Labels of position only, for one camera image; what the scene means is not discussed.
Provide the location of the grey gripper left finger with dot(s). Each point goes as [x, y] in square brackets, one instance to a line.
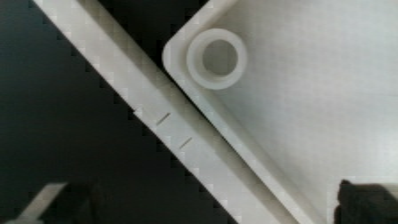
[39, 204]

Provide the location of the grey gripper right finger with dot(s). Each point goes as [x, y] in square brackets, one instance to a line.
[366, 203]

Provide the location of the white desk top tray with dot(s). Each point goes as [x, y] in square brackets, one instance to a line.
[285, 64]

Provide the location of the white front fence bar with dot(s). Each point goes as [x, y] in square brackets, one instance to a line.
[164, 110]

